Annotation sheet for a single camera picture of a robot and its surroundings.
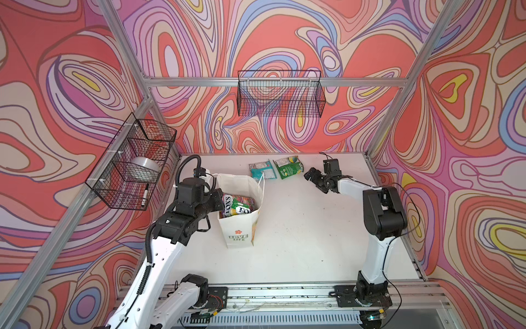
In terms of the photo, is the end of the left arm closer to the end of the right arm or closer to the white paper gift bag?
the white paper gift bag

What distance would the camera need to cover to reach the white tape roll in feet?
2.31

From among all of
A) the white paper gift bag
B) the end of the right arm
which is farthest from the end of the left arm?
the end of the right arm
